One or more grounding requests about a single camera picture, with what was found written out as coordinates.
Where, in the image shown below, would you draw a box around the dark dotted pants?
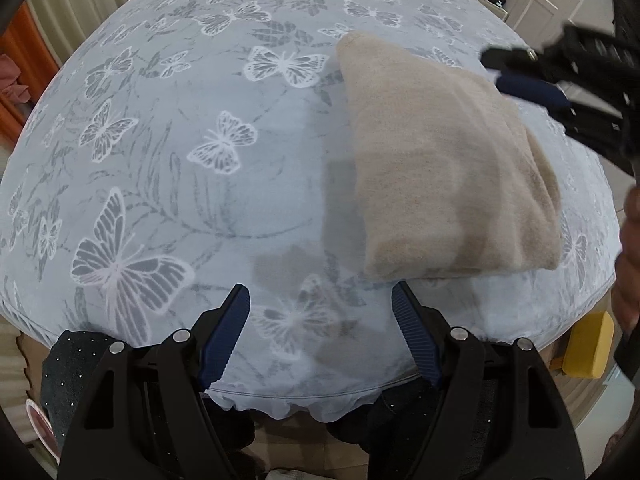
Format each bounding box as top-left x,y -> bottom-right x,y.
40,329 -> 502,480

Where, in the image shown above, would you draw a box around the person's right hand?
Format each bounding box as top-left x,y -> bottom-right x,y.
611,192 -> 640,337

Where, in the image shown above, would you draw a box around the beige curtain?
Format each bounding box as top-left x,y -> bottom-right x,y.
0,310 -> 46,442
24,0 -> 147,67

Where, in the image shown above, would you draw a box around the pink and white slipper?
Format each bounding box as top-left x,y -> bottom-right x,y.
25,398 -> 61,462

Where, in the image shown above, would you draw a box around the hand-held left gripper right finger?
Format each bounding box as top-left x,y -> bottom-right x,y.
391,282 -> 586,480

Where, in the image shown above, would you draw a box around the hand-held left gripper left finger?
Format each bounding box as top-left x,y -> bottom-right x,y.
56,283 -> 251,480

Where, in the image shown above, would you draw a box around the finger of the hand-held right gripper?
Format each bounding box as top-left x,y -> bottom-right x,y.
496,75 -> 621,161
480,24 -> 619,82

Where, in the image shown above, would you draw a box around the pink clothes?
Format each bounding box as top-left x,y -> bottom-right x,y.
0,52 -> 32,107

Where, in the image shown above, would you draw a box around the blue butterfly print bed cover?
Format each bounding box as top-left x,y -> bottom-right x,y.
0,0 -> 624,424

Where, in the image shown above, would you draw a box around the beige sweater with black hearts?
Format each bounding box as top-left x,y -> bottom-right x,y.
335,30 -> 564,281

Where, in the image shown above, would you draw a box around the yellow plastic stool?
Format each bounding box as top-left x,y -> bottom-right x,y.
562,310 -> 615,379

